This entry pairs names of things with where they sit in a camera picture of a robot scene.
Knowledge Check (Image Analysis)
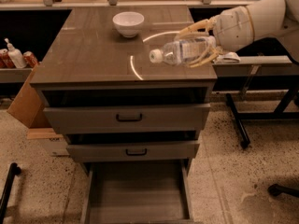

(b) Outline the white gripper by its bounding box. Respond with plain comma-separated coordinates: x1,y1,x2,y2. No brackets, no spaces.
175,7,254,68

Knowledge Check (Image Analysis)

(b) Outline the clear plastic water bottle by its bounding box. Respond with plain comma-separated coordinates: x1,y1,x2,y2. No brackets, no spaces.
149,35,216,66

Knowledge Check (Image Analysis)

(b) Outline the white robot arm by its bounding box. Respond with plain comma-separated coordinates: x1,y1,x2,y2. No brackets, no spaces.
177,0,299,64

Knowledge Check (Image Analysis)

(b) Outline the grey top drawer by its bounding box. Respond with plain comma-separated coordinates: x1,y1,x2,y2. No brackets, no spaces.
44,104,210,134

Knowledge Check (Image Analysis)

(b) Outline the grey middle drawer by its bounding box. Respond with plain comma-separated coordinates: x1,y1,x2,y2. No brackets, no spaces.
66,141,199,162

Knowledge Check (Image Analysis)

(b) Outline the grey drawer cabinet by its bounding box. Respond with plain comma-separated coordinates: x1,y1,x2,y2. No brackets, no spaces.
29,5,218,173

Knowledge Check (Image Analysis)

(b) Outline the grey open bottom drawer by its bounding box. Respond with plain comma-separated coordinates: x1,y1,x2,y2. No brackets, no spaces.
80,160,193,224

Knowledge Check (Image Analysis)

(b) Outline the white pump dispenser bottle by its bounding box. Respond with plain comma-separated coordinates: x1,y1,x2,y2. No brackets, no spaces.
5,38,27,69

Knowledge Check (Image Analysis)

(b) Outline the folded white cloth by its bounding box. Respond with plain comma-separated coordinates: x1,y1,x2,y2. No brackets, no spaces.
214,52,240,63

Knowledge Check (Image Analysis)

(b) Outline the white ceramic bowl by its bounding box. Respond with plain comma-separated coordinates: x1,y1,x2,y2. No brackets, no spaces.
112,11,145,38

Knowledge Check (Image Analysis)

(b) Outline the black chair base foot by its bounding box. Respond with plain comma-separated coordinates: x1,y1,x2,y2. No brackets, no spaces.
267,184,299,198

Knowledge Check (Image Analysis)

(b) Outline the red soda can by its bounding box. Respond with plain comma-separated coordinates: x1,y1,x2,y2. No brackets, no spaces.
23,51,39,67
0,49,15,68

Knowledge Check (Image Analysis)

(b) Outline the white cardboard box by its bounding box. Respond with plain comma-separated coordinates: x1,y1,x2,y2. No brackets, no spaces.
27,128,68,157

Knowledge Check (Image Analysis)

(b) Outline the red soda can left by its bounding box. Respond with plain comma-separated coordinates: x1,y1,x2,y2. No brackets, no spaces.
0,49,15,68

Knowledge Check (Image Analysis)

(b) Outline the grey left shelf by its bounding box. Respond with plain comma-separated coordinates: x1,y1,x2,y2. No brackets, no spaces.
0,68,32,84

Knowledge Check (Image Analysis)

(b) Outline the black stand foot left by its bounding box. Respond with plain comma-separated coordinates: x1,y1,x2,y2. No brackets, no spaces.
0,162,21,224

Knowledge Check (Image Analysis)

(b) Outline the grey right shelf rail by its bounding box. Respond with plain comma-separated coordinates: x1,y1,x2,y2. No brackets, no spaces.
213,56,299,77

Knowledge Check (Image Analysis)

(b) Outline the black table leg frame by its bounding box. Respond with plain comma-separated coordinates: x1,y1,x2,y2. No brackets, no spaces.
225,85,299,149

